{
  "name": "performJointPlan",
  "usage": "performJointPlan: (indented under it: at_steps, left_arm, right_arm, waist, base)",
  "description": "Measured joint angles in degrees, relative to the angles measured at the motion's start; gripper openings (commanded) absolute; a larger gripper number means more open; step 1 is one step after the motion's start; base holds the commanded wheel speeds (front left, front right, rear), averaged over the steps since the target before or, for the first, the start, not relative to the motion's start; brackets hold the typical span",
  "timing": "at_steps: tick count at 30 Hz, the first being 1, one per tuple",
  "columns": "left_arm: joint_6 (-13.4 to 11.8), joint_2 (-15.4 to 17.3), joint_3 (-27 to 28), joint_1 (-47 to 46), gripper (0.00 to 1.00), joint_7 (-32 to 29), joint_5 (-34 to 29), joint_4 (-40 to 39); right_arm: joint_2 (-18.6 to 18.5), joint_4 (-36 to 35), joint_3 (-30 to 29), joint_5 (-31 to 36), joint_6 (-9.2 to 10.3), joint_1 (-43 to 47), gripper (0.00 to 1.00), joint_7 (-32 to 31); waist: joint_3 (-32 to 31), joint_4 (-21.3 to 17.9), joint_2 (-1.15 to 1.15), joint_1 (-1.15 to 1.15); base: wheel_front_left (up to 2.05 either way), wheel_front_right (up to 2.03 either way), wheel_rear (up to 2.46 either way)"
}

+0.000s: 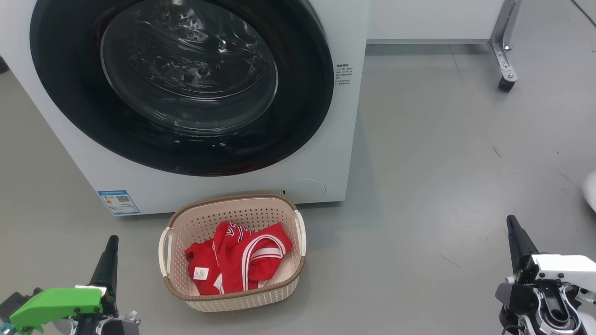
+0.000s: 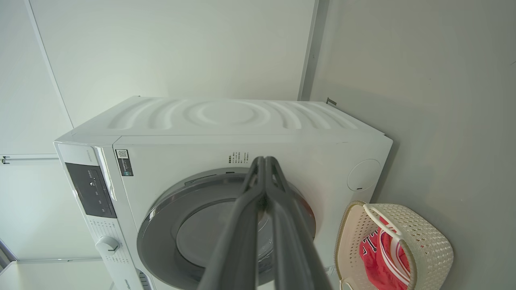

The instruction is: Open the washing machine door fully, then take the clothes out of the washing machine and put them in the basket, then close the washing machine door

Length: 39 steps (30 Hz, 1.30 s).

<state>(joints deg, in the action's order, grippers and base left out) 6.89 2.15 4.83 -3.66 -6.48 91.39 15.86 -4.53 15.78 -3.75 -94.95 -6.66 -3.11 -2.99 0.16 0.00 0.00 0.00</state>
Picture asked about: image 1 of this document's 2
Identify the blue energy label sticker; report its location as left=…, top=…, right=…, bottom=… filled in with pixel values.
left=97, top=189, right=141, bottom=215

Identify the white front-load washing machine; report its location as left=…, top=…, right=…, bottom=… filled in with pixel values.
left=0, top=0, right=371, bottom=217

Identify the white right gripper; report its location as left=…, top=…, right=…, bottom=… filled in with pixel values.
left=495, top=215, right=596, bottom=322

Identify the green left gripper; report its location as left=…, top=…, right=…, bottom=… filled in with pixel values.
left=0, top=235, right=119, bottom=332

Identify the white rounded object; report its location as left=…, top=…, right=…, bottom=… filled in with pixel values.
left=582, top=171, right=596, bottom=212

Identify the grey metal leg with caster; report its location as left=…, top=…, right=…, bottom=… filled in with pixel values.
left=487, top=0, right=521, bottom=93

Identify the black glass washing machine door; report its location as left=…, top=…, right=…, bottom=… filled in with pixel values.
left=29, top=0, right=335, bottom=177

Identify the cream perforated laundry basket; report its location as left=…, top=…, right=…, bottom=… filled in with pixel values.
left=158, top=194, right=307, bottom=312

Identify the red garment with white stripes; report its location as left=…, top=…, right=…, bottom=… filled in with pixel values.
left=184, top=221, right=293, bottom=296

